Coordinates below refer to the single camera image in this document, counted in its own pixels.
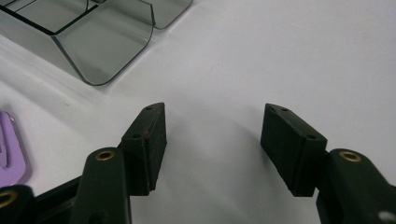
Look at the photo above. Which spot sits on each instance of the clear compartment box with lid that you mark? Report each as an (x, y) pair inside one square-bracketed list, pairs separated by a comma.
[(102, 46)]

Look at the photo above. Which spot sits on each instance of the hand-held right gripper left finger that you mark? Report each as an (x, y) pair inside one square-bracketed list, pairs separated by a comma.
[(144, 149)]

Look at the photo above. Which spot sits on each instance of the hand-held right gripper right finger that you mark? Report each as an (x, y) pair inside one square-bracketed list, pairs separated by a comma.
[(289, 149)]

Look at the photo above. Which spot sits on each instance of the purple hair clip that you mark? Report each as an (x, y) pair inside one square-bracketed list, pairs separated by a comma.
[(14, 161)]

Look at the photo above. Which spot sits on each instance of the white table cover sheet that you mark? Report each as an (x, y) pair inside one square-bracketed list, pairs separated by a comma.
[(280, 62)]

